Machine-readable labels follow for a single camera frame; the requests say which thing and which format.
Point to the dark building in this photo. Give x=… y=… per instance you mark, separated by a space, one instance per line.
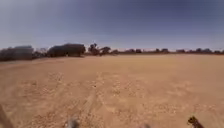
x=66 y=50
x=16 y=53

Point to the row of trees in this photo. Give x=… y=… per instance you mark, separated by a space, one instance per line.
x=160 y=51

